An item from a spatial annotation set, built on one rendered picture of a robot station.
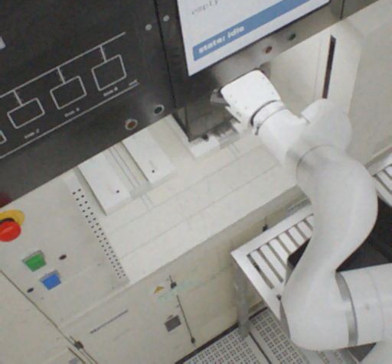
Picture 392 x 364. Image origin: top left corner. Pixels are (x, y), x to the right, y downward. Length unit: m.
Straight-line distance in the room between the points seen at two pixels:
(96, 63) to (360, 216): 0.41
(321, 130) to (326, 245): 0.31
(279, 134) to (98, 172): 0.57
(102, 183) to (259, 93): 0.51
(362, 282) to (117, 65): 0.45
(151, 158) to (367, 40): 0.67
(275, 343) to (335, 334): 1.47
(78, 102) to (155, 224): 0.68
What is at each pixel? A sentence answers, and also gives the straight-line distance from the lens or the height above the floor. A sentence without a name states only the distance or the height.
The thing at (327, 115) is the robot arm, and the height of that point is 1.32.
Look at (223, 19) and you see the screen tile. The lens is 0.92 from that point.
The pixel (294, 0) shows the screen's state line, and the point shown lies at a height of 1.51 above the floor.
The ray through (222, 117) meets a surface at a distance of 1.52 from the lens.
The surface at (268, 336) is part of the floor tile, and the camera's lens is 2.28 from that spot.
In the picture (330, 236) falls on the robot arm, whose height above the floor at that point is 1.47.
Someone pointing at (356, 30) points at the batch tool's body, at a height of 1.39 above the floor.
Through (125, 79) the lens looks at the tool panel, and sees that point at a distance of 0.89.
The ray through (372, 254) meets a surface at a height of 0.77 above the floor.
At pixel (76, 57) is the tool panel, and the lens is 0.82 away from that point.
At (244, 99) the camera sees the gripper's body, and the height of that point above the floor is 1.22.
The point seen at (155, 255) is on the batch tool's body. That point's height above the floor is 0.87.
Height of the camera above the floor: 2.20
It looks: 58 degrees down
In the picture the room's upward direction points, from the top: 10 degrees counter-clockwise
